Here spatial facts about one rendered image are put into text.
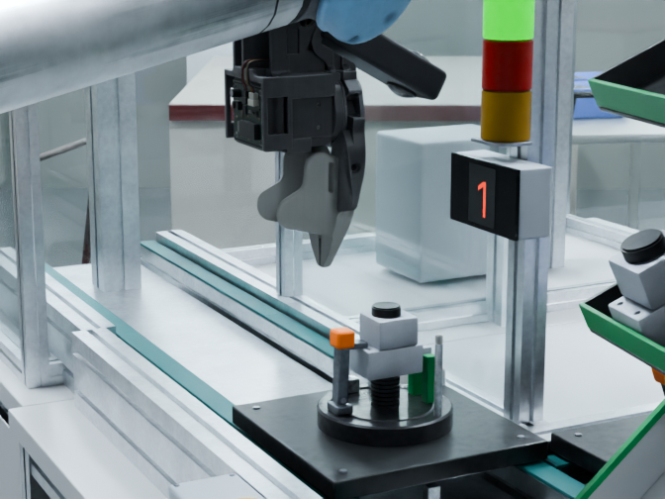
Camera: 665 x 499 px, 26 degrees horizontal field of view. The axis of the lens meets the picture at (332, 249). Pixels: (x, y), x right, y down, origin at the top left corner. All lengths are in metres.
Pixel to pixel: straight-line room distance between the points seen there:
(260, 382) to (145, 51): 1.04
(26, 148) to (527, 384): 0.75
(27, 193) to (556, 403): 0.74
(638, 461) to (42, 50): 0.57
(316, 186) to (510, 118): 0.41
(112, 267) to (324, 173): 1.19
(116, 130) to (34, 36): 1.45
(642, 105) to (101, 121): 1.33
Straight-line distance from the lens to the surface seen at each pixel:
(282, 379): 1.80
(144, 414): 1.65
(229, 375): 1.82
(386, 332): 1.44
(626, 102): 0.98
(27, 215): 1.92
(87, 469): 1.69
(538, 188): 1.42
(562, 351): 2.12
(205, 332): 2.00
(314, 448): 1.43
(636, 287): 0.97
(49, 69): 0.76
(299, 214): 1.06
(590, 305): 1.05
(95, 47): 0.77
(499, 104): 1.43
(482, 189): 1.45
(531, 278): 1.49
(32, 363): 1.97
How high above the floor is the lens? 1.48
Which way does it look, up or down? 13 degrees down
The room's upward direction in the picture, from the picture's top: straight up
